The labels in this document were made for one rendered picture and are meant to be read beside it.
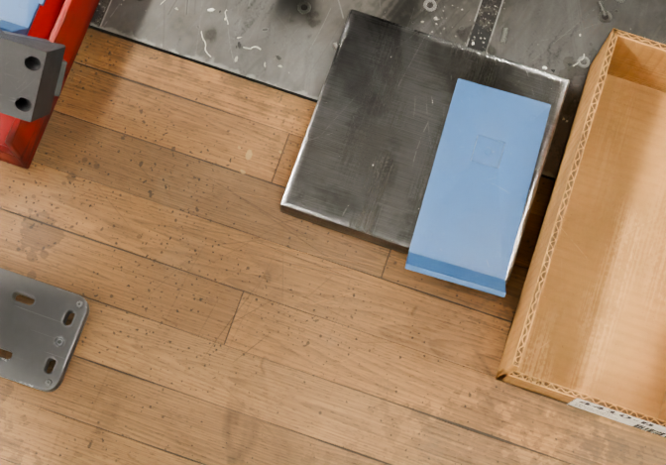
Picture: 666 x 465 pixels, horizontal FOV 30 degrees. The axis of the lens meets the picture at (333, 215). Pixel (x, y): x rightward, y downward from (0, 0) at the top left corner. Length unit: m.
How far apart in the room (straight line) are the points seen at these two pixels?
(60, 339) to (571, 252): 0.37
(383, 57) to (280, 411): 0.27
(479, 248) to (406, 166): 0.08
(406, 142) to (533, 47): 0.13
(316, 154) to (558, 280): 0.19
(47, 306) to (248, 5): 0.27
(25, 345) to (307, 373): 0.20
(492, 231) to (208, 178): 0.21
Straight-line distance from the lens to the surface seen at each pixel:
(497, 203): 0.89
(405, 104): 0.91
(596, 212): 0.92
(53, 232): 0.91
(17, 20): 0.91
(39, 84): 0.74
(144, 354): 0.88
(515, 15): 0.97
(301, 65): 0.94
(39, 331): 0.89
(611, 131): 0.94
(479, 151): 0.90
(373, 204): 0.88
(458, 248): 0.88
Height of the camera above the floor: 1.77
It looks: 75 degrees down
